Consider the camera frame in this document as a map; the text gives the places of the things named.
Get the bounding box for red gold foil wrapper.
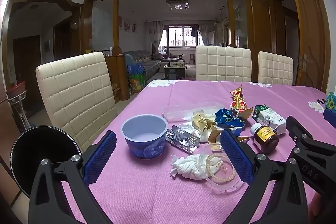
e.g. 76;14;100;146
230;85;254;118

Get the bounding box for light wooden door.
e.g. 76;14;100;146
247;0;273;56
281;0;328;90

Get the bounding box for patterned curtain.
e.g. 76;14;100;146
145;21;164;55
199;21;218;46

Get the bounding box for coffee table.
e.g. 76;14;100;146
163;60;186;80

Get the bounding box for purple floral tablecloth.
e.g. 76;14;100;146
62;79;336;224

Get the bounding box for green white milk carton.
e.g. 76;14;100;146
252;105;288;135

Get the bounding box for white bottle cap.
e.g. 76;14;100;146
176;122;196;136

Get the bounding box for grey sofa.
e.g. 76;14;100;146
123;50;171;80

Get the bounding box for ceiling lamp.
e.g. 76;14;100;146
166;0;189;10

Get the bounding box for blue paper cup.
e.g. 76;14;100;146
121;114;168;160

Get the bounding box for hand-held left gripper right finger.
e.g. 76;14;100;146
220;129;313;224

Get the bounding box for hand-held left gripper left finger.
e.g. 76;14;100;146
28;130;117;224

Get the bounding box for wooden cabinet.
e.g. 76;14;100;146
104;53;130;104

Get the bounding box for barred window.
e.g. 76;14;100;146
168;25;198;46

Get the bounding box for dark wooden door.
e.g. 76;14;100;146
13;35;41;109
52;17;74;59

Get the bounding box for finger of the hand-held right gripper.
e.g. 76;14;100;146
286;116;336;197

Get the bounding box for black round trash bin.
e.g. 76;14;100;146
10;126;82;198

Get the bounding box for red basin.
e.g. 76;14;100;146
7;81;27;94

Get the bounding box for blue green patterned box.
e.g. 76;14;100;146
323;92;336;122

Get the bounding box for red wall decorations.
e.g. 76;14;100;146
118;17;138;33

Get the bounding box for clear plastic tray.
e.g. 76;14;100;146
161;101;225;121

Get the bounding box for white metal stand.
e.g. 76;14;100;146
7;90;29;132

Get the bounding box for clear round plastic lid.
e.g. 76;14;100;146
202;152;243;189

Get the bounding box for wooden pillar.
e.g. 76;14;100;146
112;0;121;55
224;0;235;47

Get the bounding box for blue foil snack wrapper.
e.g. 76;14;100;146
215;108;246;130

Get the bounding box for white tissue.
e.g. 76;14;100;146
171;154;210;181

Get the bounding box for silver blister pack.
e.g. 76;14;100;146
165;126;200;153

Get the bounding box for brown medicine bottle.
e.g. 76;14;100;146
250;123;279;153

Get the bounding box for colourful shopping bag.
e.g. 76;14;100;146
127;63;146;94

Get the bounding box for cream quilted dining chair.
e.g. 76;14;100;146
196;45;252;82
258;51;294;85
35;51;117;153

